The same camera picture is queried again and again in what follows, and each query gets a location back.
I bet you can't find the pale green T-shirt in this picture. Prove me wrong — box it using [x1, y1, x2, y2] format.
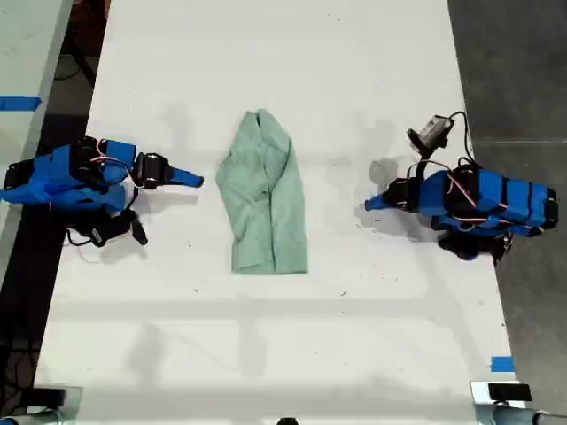
[215, 108, 309, 276]

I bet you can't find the long blue tape strip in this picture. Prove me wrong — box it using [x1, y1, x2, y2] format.
[0, 95, 43, 112]

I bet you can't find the white side table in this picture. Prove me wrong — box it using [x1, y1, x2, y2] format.
[0, 0, 74, 284]

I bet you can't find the short blue tape strip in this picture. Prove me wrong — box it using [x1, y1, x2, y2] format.
[490, 355, 517, 374]

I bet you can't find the white mounting plate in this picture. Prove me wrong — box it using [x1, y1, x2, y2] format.
[470, 380, 529, 406]

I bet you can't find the small black box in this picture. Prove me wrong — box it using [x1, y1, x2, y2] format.
[29, 387, 68, 409]
[487, 382, 532, 402]

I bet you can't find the clear mounting plate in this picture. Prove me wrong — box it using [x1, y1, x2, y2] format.
[25, 385, 85, 420]

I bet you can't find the grey metal pipe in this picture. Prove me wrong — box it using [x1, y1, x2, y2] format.
[475, 403, 567, 425]
[0, 409, 77, 425]

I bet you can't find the black camera stalk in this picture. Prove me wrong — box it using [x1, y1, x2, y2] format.
[406, 127, 434, 179]

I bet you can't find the grey and black camera box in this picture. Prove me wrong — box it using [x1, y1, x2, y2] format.
[417, 114, 456, 148]

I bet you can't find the black camera cable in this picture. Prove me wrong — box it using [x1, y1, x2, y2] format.
[447, 110, 476, 166]

